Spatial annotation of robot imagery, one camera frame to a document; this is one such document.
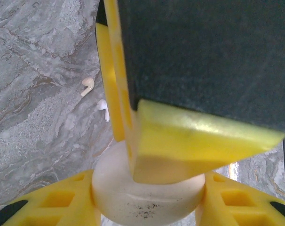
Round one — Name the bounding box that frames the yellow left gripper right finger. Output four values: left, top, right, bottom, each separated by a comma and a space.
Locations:
195, 171, 285, 226

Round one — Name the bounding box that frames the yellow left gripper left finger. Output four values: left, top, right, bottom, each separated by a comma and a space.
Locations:
0, 169, 102, 226

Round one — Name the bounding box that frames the off-white wireless earbud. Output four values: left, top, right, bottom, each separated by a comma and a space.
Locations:
80, 77, 95, 97
96, 98, 111, 122

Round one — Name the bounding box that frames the off-white earbud charging case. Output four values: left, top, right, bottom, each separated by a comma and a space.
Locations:
91, 140, 206, 226

